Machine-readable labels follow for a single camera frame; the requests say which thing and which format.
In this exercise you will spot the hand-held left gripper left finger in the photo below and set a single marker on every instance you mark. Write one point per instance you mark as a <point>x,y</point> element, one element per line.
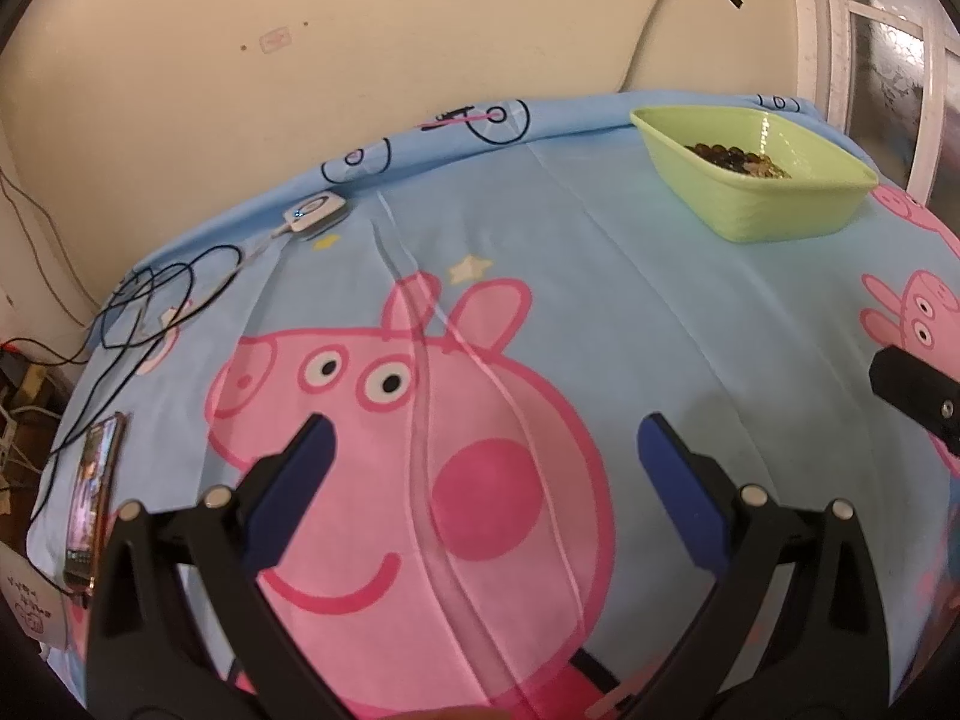
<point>296,487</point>

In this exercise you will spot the white window frame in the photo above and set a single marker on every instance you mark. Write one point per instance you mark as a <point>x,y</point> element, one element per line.
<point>817,30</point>

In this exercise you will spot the white square charger pad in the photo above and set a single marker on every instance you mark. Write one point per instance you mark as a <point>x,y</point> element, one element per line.
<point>315,214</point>

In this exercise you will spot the white printed paper sheet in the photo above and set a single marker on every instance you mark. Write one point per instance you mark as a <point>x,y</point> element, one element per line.
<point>30,600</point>

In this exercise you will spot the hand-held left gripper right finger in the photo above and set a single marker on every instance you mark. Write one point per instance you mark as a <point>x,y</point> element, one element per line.
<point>679,495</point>

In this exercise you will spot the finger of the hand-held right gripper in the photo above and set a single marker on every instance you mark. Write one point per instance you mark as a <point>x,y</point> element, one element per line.
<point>919,394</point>

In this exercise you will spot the light green plastic basket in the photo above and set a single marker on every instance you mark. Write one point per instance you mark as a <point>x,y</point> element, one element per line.
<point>750,210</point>

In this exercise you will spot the smartphone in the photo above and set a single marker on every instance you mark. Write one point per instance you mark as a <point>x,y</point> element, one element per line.
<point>90,495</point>

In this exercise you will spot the blue cartoon pig printed blanket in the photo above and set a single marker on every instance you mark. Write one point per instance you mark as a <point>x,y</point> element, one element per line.
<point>600,300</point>

